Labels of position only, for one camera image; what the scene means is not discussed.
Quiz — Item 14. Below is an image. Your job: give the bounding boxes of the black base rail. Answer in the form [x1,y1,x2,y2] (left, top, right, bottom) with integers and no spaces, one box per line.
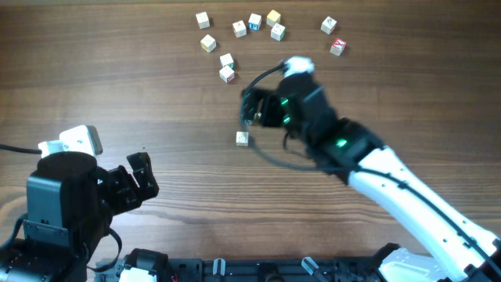
[94,249,385,282]

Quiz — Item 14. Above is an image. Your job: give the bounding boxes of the right camera cable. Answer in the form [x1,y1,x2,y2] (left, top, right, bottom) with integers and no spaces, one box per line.
[239,64,501,271]

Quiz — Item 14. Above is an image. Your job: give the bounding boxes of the plain wooden block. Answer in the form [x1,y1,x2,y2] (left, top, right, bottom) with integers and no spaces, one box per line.
[236,132,249,146]

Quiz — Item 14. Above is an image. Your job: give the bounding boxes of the wooden block far right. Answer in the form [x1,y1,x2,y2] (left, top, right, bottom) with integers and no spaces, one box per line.
[320,16,337,34]

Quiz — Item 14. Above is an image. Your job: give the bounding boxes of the red top wooden block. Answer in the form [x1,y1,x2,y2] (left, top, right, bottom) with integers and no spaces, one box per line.
[330,38,347,56]

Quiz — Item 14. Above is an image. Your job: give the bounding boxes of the wooden block red side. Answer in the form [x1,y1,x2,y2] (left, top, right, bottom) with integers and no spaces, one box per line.
[219,65,236,84]

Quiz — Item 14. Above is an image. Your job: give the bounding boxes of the wooden block blue side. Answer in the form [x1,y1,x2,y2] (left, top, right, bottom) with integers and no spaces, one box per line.
[248,13,262,31]

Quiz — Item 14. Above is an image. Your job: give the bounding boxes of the wooden block yellow side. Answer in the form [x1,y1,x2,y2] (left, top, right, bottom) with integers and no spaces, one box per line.
[200,34,217,52]

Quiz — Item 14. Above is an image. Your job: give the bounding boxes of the wooden block green side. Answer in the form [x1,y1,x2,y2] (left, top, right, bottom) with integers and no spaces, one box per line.
[271,23,286,42]

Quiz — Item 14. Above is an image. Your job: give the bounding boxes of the camera cable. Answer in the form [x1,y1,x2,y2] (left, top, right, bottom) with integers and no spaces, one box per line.
[239,64,501,271]
[0,144,42,155]

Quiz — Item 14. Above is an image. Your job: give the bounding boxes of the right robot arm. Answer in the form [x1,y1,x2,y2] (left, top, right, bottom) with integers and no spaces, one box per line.
[240,72,500,281]

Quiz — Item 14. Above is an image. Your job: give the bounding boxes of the wooden block top left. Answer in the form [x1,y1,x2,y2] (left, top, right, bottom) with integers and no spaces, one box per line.
[196,12,210,29]

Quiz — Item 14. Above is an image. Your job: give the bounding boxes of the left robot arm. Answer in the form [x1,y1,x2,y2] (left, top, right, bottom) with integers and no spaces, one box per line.
[1,152,159,281]

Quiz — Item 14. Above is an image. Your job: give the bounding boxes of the yellow top wooden block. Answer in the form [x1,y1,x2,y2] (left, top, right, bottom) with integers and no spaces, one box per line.
[266,9,281,27]

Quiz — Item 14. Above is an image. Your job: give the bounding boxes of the wooden block teal side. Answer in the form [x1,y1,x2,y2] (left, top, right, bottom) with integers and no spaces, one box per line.
[219,53,235,69]

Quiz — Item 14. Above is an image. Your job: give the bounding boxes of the wooden block red letter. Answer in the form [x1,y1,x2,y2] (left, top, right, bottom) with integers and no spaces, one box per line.
[232,20,247,38]

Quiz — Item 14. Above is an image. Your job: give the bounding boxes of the left camera cable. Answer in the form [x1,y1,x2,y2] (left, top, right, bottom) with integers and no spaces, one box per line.
[0,144,42,155]

